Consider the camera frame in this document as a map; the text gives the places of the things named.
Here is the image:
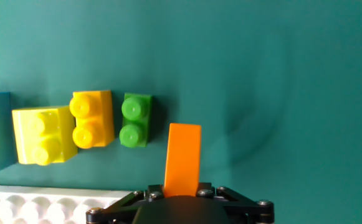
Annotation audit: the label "yellow-orange two-stud block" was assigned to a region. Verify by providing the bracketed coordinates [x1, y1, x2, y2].
[69, 90, 116, 150]

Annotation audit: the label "large lime yellow block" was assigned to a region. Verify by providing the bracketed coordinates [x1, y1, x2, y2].
[11, 105, 79, 167]

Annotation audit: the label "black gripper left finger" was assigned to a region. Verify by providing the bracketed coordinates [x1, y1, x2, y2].
[85, 184, 166, 224]

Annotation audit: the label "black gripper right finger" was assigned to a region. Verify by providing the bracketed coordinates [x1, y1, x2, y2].
[196, 182, 275, 224]

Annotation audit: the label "green cutting mat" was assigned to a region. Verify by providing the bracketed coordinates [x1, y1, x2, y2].
[0, 0, 362, 224]

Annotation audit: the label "orange sloped block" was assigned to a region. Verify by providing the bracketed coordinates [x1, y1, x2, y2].
[163, 123, 202, 198]

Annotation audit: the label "green two-stud block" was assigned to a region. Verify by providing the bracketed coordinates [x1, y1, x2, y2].
[118, 92, 153, 149]

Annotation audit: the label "white studded baseplate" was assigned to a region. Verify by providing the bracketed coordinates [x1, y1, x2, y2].
[0, 184, 132, 224]

